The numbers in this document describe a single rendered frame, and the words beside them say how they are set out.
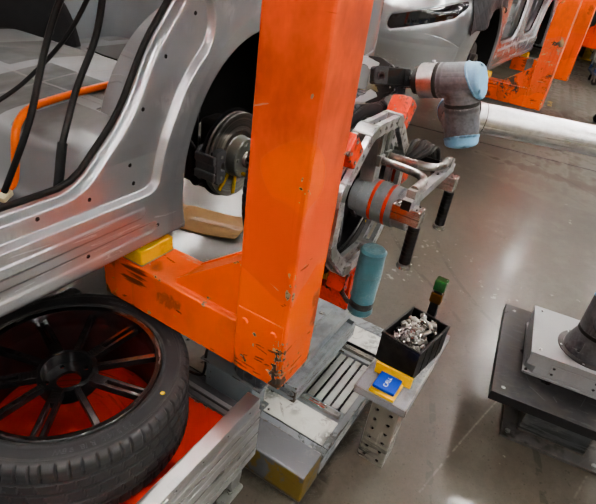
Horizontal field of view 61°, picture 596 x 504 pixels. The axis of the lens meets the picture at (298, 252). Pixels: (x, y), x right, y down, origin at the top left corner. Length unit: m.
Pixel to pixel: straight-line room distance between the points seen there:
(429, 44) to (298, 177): 3.14
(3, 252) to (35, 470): 0.49
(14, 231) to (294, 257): 0.63
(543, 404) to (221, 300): 1.20
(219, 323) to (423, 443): 1.03
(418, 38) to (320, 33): 3.13
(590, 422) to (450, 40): 2.94
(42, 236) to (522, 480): 1.79
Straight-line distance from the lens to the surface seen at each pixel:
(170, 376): 1.48
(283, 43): 1.04
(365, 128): 1.57
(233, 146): 1.88
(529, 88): 5.18
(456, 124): 1.42
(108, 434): 1.37
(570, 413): 2.06
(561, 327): 2.27
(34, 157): 1.67
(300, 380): 1.99
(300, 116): 1.04
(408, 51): 4.12
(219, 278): 1.38
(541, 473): 2.25
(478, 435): 2.24
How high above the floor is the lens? 1.57
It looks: 32 degrees down
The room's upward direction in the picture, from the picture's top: 8 degrees clockwise
